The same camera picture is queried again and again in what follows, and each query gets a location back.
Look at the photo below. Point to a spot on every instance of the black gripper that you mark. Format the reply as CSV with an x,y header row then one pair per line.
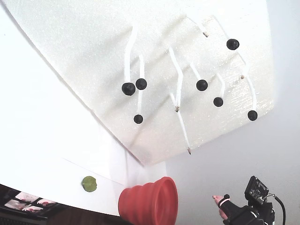
x,y
237,213

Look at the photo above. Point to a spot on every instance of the dark blueberry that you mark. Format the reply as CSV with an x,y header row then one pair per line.
x,y
202,84
138,118
232,44
141,84
128,88
252,115
218,101

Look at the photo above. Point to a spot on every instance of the red collapsible cup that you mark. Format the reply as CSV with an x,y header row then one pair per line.
x,y
150,204

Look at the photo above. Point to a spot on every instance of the white paper sheet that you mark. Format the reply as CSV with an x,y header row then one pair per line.
x,y
100,154

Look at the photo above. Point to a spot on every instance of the green leaf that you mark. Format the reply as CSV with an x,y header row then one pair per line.
x,y
89,184

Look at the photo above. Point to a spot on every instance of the silver laptop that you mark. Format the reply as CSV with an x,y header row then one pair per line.
x,y
21,204

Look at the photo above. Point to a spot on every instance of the white foam board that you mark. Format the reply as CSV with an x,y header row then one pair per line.
x,y
93,47

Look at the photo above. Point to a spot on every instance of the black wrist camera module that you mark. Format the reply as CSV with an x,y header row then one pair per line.
x,y
256,189

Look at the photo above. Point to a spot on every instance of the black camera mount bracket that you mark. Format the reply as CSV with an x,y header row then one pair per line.
x,y
267,211

